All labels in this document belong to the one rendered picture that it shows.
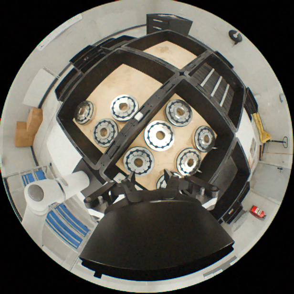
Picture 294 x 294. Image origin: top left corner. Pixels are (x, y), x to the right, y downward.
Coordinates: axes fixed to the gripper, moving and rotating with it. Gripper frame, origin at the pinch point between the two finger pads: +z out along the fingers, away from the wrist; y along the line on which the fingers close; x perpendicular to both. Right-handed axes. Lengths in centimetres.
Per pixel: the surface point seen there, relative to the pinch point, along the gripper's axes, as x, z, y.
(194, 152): 1.2, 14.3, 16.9
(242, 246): -228, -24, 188
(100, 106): 22.6, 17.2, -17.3
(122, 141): 6.8, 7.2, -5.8
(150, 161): 0.0, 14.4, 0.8
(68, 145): 9, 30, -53
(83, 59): 126, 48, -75
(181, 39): 68, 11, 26
